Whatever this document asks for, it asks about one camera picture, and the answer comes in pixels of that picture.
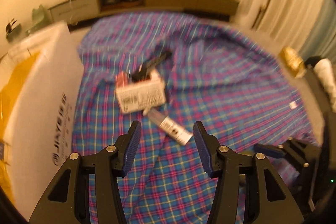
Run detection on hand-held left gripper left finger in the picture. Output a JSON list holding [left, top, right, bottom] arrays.
[[28, 120, 142, 224]]

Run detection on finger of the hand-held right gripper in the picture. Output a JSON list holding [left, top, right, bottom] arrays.
[[286, 136, 322, 152], [253, 143, 310, 169]]

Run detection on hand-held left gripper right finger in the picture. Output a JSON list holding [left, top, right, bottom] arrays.
[[193, 121, 305, 224]]

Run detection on white grey tube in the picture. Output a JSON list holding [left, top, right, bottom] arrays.
[[142, 107, 193, 146]]

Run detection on white carton with red label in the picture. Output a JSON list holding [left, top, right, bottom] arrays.
[[115, 69, 166, 113]]

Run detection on black marker pen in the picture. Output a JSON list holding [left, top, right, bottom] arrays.
[[131, 51, 172, 83]]

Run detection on white cardboard box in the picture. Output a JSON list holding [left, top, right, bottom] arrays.
[[0, 21, 86, 214]]

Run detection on blue pink plaid cloth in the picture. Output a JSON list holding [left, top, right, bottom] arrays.
[[72, 11, 319, 224]]

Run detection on gold shiny object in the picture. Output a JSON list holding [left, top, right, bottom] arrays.
[[279, 46, 305, 79]]

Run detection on white curtain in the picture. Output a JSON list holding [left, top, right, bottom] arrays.
[[236, 0, 336, 56]]

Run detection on green plastic chair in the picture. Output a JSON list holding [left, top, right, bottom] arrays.
[[26, 5, 50, 34]]

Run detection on dark leafy plant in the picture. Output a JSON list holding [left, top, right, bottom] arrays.
[[6, 19, 17, 33]]

